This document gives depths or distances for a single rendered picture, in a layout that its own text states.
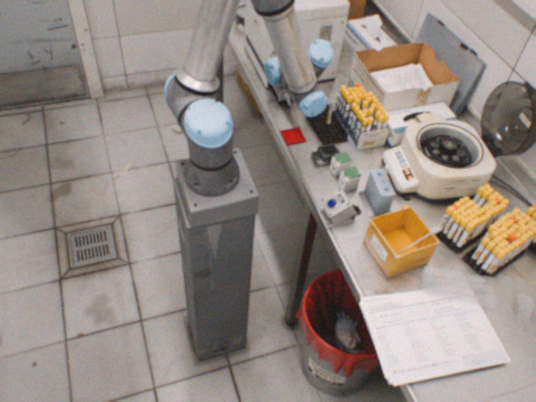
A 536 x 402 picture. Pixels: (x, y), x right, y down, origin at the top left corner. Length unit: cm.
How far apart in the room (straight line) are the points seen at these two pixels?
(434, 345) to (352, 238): 36
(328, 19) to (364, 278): 89
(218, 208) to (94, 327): 108
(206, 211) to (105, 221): 129
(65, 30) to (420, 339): 243
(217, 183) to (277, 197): 133
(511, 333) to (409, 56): 105
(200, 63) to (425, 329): 85
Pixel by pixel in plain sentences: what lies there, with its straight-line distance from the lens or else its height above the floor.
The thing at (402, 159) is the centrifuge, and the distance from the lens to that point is 165.
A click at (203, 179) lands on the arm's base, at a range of 138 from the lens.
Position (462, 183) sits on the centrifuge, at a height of 96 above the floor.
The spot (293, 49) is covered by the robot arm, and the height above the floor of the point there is 134.
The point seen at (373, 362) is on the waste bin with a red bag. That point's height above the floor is 39.
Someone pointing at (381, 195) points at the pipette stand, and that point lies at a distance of 145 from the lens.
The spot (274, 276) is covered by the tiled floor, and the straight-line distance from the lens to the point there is 240.
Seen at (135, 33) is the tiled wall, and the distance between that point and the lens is 320.
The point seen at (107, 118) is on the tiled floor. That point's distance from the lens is 319.
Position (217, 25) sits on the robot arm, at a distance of 129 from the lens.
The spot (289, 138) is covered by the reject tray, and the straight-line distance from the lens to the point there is 171.
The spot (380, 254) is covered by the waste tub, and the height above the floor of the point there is 91.
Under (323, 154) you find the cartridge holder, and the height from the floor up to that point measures 91.
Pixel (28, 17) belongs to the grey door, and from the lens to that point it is 306.
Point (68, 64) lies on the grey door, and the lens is 320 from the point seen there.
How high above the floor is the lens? 201
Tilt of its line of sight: 49 degrees down
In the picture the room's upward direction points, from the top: 6 degrees clockwise
